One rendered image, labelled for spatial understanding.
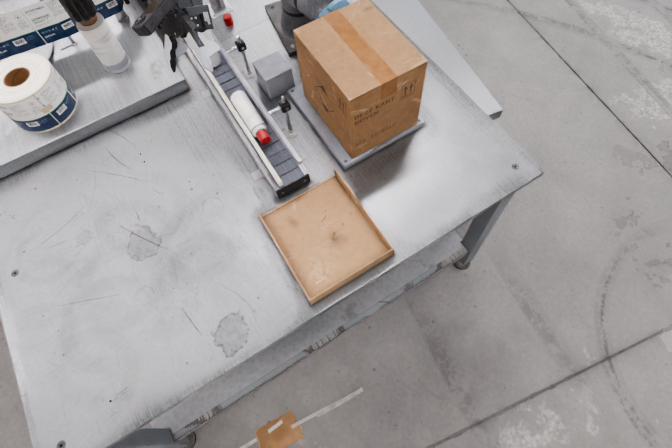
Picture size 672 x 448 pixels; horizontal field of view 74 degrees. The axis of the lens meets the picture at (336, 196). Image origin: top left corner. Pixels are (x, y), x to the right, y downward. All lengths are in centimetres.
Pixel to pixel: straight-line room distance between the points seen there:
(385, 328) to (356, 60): 121
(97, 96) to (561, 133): 217
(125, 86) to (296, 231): 79
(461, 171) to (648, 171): 148
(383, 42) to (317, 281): 66
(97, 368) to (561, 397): 167
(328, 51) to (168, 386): 94
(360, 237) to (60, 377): 84
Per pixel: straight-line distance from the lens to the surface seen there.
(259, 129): 136
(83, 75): 180
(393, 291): 184
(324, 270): 122
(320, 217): 128
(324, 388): 200
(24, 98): 160
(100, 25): 164
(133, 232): 142
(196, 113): 158
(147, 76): 168
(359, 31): 130
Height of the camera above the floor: 198
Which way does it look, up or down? 62 degrees down
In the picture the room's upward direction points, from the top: 7 degrees counter-clockwise
